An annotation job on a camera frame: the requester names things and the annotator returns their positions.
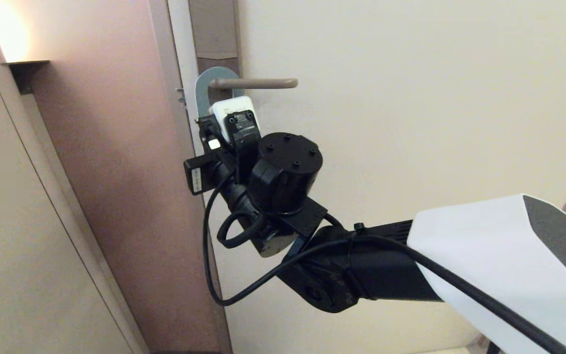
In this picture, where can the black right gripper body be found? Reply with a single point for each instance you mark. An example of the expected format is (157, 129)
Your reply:
(216, 169)

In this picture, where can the white plastic door hanger sign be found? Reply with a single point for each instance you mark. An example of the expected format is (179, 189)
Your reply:
(204, 88)

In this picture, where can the metal door latch bolt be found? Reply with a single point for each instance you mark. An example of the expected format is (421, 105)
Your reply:
(181, 96)

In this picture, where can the brown metal door lock plate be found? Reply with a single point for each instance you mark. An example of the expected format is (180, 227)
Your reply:
(214, 29)

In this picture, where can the white room door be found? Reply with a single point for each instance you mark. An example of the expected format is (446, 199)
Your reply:
(435, 73)

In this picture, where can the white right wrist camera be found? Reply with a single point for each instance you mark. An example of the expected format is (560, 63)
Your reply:
(229, 108)

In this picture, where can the dark wall light bracket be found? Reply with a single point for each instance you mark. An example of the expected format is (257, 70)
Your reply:
(23, 73)

